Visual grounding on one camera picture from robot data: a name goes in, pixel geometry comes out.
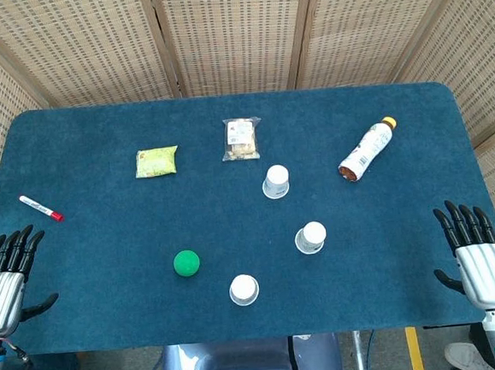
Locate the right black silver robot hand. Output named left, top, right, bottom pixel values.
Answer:
left=427, top=196, right=495, bottom=314

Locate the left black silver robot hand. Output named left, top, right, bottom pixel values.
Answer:
left=0, top=222, right=62, bottom=338

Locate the white paper cup fern leaf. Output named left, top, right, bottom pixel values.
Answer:
left=292, top=219, right=329, bottom=256

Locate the white paper cup blue flower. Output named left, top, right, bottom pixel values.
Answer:
left=260, top=163, right=293, bottom=201

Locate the white shoe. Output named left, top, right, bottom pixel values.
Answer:
left=443, top=339, right=495, bottom=370

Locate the white marker red cap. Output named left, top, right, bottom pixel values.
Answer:
left=19, top=191, right=66, bottom=226

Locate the blue felt table cover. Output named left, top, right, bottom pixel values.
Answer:
left=0, top=73, right=495, bottom=361

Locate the metal table leg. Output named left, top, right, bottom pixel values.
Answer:
left=351, top=329, right=369, bottom=370

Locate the white bottle yellow cap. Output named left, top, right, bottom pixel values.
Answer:
left=333, top=115, right=402, bottom=185

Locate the green foam ball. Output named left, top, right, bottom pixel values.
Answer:
left=171, top=248, right=203, bottom=279

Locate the green snack packet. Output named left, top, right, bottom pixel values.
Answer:
left=133, top=144, right=181, bottom=180

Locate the white paper cup green flower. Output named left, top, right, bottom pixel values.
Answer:
left=227, top=273, right=262, bottom=308

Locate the blue-grey robot torso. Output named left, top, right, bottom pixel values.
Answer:
left=156, top=330, right=345, bottom=370

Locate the clear bag of snacks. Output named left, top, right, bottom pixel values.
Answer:
left=218, top=115, right=265, bottom=163

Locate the woven bamboo folding screen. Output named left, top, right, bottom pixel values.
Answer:
left=0, top=0, right=495, bottom=300

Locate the thin wrist cable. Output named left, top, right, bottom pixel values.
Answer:
left=2, top=334, right=34, bottom=367

